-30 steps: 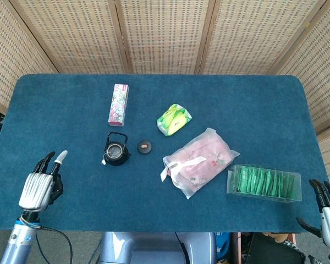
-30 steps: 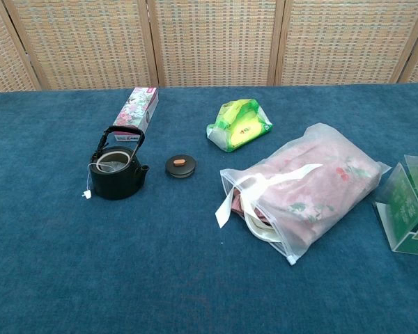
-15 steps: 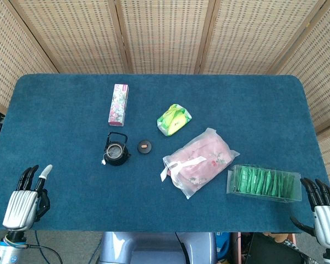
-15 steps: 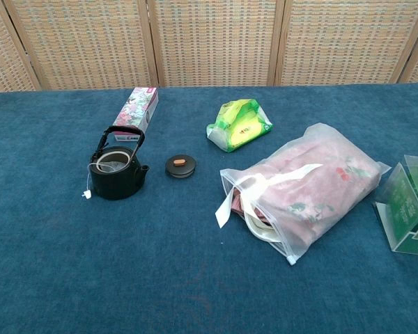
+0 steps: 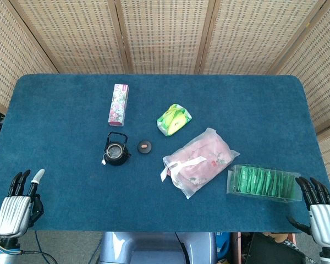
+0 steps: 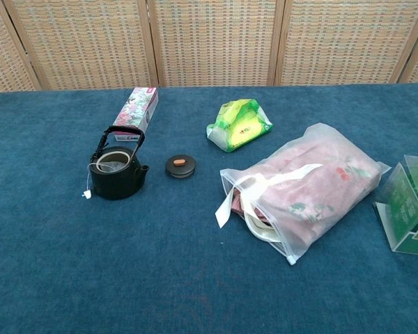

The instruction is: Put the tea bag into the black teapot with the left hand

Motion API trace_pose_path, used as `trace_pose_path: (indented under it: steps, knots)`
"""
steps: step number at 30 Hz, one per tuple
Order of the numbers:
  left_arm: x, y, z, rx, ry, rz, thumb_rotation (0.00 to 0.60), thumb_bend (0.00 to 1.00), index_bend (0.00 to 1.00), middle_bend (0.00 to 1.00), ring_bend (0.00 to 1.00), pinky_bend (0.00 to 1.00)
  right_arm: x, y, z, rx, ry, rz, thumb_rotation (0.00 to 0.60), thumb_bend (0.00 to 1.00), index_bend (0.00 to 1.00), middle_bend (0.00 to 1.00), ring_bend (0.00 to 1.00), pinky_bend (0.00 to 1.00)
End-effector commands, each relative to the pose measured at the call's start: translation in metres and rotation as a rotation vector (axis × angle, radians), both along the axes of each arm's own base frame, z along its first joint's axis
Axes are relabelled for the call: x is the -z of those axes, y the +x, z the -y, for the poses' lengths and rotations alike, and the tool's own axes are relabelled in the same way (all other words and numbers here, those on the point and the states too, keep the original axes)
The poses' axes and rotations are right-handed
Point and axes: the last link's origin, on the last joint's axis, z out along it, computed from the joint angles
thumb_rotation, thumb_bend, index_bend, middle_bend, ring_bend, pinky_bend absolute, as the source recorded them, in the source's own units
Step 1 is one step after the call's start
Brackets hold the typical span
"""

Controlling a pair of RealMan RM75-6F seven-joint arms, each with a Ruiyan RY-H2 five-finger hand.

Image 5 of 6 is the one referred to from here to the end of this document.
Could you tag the blue package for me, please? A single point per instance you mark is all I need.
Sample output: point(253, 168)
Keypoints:
point(222, 242)

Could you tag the black flat case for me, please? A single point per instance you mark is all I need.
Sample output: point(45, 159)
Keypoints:
point(272, 251)

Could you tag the blue-grey robot torso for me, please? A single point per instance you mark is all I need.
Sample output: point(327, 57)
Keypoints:
point(154, 247)

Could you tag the beige plush toy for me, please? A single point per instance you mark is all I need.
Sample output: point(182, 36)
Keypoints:
point(277, 237)

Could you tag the green snack packet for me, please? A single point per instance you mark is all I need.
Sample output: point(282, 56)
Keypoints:
point(173, 121)

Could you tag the clear box of green packets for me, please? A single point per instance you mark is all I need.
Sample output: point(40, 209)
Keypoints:
point(264, 182)

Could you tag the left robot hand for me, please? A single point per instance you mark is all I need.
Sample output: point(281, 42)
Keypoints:
point(13, 214)

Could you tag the frosted bag with pink cloth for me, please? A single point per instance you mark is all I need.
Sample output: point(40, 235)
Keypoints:
point(203, 162)

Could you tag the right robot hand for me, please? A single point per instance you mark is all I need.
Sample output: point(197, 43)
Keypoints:
point(325, 222)

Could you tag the red-brown wooden crate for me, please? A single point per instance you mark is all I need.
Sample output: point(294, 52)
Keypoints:
point(237, 247)

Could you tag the blue table mat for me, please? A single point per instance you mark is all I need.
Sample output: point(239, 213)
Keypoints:
point(57, 123)

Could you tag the woven bamboo folding screen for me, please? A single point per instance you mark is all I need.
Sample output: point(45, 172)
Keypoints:
point(165, 33)

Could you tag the black cast iron teapot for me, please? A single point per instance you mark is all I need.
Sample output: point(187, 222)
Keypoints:
point(118, 162)

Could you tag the black teapot lid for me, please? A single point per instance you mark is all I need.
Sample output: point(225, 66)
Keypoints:
point(145, 147)

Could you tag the pink floral carton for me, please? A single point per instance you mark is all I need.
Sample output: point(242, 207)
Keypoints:
point(118, 105)

